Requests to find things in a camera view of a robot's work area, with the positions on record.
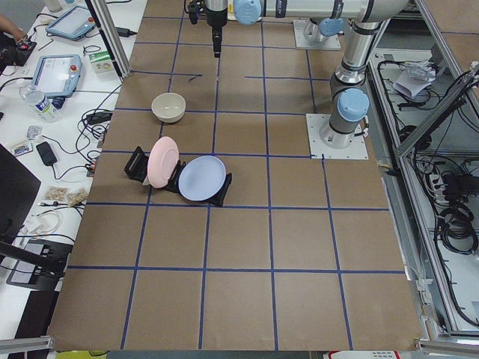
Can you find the clear water bottle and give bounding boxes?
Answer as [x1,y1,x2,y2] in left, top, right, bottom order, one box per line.
[19,83,57,123]

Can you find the blue plate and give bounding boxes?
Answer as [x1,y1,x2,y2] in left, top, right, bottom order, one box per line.
[178,156,226,201]

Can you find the near teach pendant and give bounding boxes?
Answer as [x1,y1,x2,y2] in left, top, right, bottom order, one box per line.
[33,54,82,98]

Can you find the far teach pendant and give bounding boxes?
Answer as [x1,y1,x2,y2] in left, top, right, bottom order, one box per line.
[46,6,95,40]

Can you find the cream ceramic bowl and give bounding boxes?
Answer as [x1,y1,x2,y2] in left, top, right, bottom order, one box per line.
[151,93,186,123]

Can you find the black dish rack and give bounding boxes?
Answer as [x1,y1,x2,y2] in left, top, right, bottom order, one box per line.
[124,147,232,206]

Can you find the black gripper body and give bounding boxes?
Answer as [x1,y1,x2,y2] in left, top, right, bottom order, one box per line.
[204,0,228,46]

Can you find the black power adapter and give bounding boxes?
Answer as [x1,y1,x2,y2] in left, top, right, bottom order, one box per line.
[36,141,58,166]

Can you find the teach pendant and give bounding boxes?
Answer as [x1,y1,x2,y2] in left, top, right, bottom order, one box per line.
[33,54,82,98]
[46,6,95,40]

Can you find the pink plate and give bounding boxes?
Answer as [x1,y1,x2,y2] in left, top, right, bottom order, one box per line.
[147,136,179,188]

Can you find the green white box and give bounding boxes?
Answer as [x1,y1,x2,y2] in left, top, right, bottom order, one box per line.
[88,51,114,74]

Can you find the person hand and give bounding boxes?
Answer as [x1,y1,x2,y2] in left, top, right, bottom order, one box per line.
[0,13,27,43]

